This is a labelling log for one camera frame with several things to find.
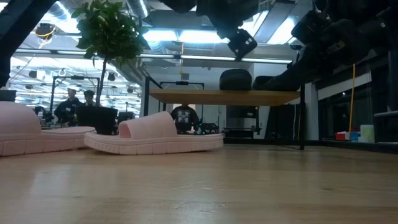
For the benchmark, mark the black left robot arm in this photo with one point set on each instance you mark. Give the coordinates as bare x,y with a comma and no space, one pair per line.
18,31

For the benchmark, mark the long ceiling light strip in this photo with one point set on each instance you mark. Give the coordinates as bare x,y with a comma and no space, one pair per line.
205,58

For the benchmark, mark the wooden shelf black metal frame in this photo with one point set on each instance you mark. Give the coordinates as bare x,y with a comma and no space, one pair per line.
217,97

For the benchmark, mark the pale green container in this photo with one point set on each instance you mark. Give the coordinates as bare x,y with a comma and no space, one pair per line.
367,132

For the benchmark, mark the black equipment cart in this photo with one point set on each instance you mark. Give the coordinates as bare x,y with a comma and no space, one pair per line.
242,119

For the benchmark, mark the pink slide sandal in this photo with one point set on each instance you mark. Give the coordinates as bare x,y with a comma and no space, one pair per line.
18,130
149,137

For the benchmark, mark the black background rig frame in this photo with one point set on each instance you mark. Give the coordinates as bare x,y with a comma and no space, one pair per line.
76,77

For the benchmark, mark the dark background monitor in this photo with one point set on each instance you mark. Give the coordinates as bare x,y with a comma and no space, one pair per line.
7,96

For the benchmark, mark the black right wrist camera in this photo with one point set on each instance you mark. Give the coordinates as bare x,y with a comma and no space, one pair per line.
311,26

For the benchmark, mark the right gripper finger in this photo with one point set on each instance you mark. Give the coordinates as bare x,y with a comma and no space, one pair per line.
295,77

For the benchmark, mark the silver ceiling duct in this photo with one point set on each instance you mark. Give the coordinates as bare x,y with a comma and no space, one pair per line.
136,7

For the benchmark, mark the small red box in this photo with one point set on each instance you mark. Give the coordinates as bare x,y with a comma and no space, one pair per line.
340,136

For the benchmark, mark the green leafy artificial plant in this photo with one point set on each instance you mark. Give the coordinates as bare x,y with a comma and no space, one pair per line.
109,31

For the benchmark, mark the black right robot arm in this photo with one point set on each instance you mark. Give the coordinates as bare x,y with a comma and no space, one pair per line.
357,7

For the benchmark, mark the person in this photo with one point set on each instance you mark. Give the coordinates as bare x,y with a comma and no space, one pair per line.
68,109
89,98
185,118

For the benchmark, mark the small blue box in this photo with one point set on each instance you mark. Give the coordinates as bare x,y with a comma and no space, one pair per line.
354,136

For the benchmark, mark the dark cabinet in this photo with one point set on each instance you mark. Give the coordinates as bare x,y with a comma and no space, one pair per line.
283,121

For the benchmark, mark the black background robot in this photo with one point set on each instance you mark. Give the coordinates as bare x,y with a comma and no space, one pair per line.
210,128

